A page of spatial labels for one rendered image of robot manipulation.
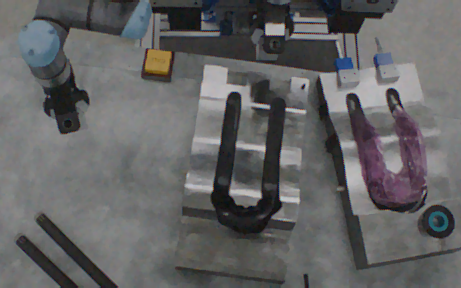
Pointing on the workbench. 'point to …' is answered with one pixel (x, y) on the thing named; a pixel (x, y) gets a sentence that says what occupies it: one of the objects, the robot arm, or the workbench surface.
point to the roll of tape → (433, 224)
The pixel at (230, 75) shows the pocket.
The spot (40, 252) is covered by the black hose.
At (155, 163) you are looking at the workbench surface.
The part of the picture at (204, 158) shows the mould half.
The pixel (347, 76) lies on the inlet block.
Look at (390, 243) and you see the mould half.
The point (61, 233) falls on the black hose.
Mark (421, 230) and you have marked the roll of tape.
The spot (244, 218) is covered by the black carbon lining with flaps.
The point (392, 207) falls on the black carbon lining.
